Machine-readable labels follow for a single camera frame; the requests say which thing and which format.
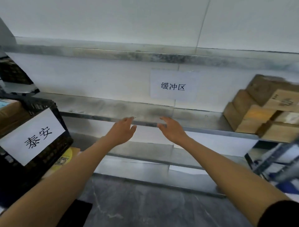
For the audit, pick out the person's right hand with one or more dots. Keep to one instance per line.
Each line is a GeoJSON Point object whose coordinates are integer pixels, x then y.
{"type": "Point", "coordinates": [174, 132]}

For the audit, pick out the person's left hand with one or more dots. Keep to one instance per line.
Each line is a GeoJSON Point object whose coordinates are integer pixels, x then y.
{"type": "Point", "coordinates": [120, 133]}

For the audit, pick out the person's right thumb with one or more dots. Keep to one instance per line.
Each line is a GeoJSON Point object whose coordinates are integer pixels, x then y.
{"type": "Point", "coordinates": [161, 127]}

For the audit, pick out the person's left thumb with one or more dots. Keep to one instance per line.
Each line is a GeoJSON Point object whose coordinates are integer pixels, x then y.
{"type": "Point", "coordinates": [133, 130]}

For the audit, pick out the person's right forearm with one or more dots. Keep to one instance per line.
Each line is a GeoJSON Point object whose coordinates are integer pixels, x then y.
{"type": "Point", "coordinates": [229, 177]}

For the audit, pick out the person's left forearm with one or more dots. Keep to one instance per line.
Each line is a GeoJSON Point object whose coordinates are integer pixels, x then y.
{"type": "Point", "coordinates": [60, 184]}

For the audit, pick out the grey metal shelf unit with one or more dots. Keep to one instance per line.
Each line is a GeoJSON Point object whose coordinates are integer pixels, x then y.
{"type": "Point", "coordinates": [105, 105]}

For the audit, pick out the yellow package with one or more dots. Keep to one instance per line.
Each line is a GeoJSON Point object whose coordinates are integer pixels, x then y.
{"type": "Point", "coordinates": [62, 159]}

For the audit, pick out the brown cardboard box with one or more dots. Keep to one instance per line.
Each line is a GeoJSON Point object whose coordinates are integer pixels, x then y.
{"type": "Point", "coordinates": [279, 132]}
{"type": "Point", "coordinates": [288, 117]}
{"type": "Point", "coordinates": [243, 122]}
{"type": "Point", "coordinates": [271, 91]}
{"type": "Point", "coordinates": [251, 108]}

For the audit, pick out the black clothing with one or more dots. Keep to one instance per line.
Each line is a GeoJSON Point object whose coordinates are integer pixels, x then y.
{"type": "Point", "coordinates": [74, 214]}

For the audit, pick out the white paper crate sign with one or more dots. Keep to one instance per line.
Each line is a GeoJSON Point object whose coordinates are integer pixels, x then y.
{"type": "Point", "coordinates": [30, 136]}

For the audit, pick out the blue metal rack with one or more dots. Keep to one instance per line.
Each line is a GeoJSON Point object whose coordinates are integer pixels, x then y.
{"type": "Point", "coordinates": [273, 161]}

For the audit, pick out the taped cardboard parcel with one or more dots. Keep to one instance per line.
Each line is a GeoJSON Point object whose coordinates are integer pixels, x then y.
{"type": "Point", "coordinates": [10, 114]}

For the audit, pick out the black plastic crate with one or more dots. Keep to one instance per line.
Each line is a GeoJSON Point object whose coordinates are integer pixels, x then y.
{"type": "Point", "coordinates": [14, 177]}

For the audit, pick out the black sleeve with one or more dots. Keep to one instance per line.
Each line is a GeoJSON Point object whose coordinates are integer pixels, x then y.
{"type": "Point", "coordinates": [281, 215]}

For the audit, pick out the white paper wall sign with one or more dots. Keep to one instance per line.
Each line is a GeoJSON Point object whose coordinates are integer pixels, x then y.
{"type": "Point", "coordinates": [174, 86]}

